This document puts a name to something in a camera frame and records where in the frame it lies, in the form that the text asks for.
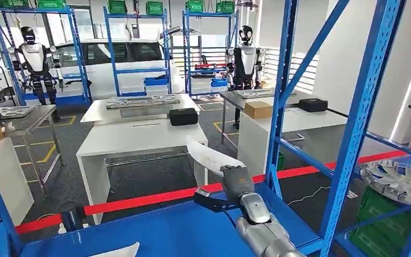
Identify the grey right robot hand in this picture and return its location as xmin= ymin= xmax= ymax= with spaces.
xmin=220 ymin=164 xmax=256 ymax=203

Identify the white curved metal part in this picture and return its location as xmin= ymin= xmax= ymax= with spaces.
xmin=186 ymin=139 xmax=248 ymax=177
xmin=88 ymin=242 xmax=141 ymax=257

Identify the yellow floor tape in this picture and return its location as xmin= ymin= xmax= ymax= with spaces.
xmin=198 ymin=102 xmax=227 ymax=112
xmin=213 ymin=120 xmax=240 ymax=136
xmin=37 ymin=115 xmax=77 ymax=129
xmin=14 ymin=141 xmax=57 ymax=167

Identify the steel table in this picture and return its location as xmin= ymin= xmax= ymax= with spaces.
xmin=0 ymin=104 xmax=64 ymax=198
xmin=219 ymin=88 xmax=313 ymax=146
xmin=80 ymin=94 xmax=201 ymax=125

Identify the black case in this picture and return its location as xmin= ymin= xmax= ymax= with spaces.
xmin=169 ymin=108 xmax=199 ymax=126
xmin=298 ymin=98 xmax=329 ymax=113

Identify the white table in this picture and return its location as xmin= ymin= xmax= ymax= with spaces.
xmin=76 ymin=118 xmax=209 ymax=226
xmin=0 ymin=136 xmax=35 ymax=228
xmin=237 ymin=106 xmax=348 ymax=176

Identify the tray of metal parts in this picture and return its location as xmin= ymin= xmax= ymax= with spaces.
xmin=0 ymin=105 xmax=36 ymax=120
xmin=105 ymin=95 xmax=181 ymax=110
xmin=234 ymin=88 xmax=296 ymax=99

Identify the blue white bin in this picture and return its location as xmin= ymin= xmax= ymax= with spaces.
xmin=144 ymin=77 xmax=169 ymax=96
xmin=210 ymin=78 xmax=229 ymax=94

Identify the red barrier belt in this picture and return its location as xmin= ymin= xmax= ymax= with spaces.
xmin=0 ymin=143 xmax=411 ymax=247

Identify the black white humanoid robot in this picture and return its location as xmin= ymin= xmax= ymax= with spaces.
xmin=225 ymin=25 xmax=263 ymax=130
xmin=7 ymin=26 xmax=62 ymax=123

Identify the large green crate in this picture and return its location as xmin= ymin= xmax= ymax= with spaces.
xmin=349 ymin=186 xmax=411 ymax=257

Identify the large blue steel rack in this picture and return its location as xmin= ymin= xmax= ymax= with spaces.
xmin=0 ymin=0 xmax=411 ymax=257

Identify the white wheel cover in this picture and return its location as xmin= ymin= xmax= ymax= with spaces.
xmin=360 ymin=160 xmax=411 ymax=207

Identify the white car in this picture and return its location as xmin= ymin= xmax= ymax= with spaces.
xmin=0 ymin=38 xmax=185 ymax=105

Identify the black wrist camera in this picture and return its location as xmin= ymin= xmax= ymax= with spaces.
xmin=193 ymin=188 xmax=240 ymax=214

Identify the white cable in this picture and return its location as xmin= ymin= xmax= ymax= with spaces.
xmin=287 ymin=186 xmax=330 ymax=207

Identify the black belt post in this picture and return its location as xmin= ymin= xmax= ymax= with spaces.
xmin=58 ymin=202 xmax=86 ymax=233

